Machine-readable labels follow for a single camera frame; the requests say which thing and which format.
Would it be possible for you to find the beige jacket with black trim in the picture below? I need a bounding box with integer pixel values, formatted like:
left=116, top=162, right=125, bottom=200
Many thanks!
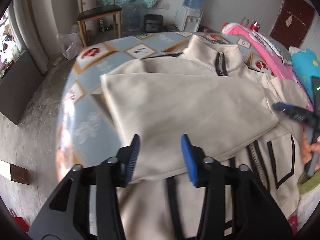
left=100, top=35, right=308, bottom=239

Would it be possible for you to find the green sleeve forearm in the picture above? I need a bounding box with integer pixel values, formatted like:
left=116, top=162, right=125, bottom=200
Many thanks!
left=297, top=171, right=320, bottom=195

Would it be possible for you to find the right hand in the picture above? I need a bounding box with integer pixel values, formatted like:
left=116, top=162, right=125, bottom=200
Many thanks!
left=301, top=132, right=320, bottom=164

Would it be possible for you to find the pink blanket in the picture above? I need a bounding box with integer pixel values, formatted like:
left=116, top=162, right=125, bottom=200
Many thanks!
left=221, top=22, right=315, bottom=112

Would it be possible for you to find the fruit-pattern blue bed sheet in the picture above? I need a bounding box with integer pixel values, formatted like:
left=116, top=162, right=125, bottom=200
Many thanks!
left=56, top=35, right=279, bottom=183

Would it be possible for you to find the cyan pillow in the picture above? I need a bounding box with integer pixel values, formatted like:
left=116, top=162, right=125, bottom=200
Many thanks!
left=291, top=48, right=319, bottom=102

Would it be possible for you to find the red bottle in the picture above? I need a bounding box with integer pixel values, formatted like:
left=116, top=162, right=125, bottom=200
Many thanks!
left=250, top=21, right=260, bottom=32

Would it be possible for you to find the dark red door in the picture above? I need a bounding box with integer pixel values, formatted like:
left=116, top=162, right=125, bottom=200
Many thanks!
left=270, top=0, right=315, bottom=49

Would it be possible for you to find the clear plastic bag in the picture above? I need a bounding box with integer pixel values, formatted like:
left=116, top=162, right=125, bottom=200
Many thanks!
left=56, top=24, right=83, bottom=60

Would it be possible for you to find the dark grey cabinet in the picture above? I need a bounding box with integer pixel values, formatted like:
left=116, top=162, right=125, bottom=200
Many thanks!
left=0, top=50, right=43, bottom=125

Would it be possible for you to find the white water dispenser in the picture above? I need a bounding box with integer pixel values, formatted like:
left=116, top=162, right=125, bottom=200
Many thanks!
left=175, top=6, right=203, bottom=33

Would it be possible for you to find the black rice cooker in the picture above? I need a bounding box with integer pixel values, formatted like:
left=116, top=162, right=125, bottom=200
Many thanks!
left=144, top=14, right=164, bottom=33

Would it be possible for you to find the empty clear water jug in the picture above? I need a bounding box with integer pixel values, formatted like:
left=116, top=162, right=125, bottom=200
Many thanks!
left=122, top=1, right=142, bottom=31

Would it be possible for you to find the wooden chair dark seat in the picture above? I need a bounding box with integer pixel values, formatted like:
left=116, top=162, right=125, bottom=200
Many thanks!
left=77, top=0, right=123, bottom=47

